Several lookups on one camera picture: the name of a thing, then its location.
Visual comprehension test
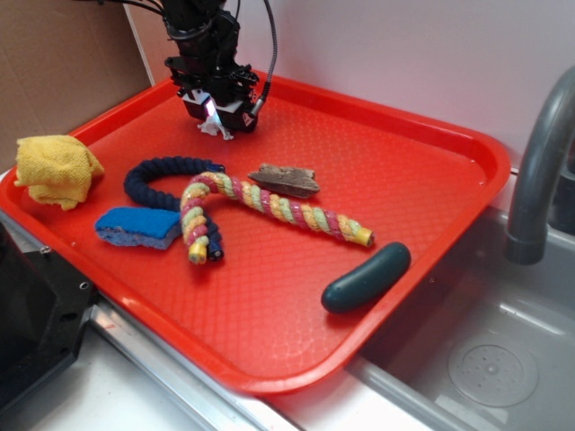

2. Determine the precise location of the blue sponge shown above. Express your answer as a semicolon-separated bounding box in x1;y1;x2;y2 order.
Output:
94;207;181;251

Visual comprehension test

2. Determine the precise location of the black braided cable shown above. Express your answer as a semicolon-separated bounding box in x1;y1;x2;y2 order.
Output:
251;0;279;119

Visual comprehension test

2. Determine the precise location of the grey faucet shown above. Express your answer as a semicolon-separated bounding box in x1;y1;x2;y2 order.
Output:
504;68;574;265

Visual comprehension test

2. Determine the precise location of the brown wood piece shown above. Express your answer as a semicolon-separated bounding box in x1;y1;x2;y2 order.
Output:
248;163;320;198

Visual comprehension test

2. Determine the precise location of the white paper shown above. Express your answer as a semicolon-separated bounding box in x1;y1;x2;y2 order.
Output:
197;118;234;141

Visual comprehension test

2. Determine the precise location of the dark green toy cucumber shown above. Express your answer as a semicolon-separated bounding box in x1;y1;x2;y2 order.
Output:
321;242;411;314

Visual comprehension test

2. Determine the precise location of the sink drain strainer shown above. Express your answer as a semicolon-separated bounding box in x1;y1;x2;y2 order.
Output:
447;341;538;408

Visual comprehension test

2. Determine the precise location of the black box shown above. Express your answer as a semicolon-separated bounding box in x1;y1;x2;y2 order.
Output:
1;226;95;413

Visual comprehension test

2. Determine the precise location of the brown cardboard panel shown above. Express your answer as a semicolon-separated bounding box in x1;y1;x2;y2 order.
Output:
1;1;150;172

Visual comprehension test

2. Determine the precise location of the red plastic tray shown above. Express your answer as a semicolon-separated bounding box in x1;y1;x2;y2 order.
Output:
1;77;510;395

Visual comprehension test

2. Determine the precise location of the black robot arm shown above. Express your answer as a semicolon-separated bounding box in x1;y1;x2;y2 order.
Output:
162;1;259;133

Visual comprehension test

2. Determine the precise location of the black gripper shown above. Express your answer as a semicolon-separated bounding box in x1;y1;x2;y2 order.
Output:
164;39;259;133

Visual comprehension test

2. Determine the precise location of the multicolour twisted rope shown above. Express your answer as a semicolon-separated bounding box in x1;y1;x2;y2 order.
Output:
180;171;376;266

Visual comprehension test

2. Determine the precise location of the grey sink basin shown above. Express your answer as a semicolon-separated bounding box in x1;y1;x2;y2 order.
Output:
345;207;575;431

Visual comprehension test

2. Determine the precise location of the navy blue rope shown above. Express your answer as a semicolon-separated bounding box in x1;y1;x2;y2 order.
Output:
123;155;226;262

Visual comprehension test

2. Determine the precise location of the yellow cloth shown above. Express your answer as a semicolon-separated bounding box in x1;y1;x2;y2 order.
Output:
14;135;104;211

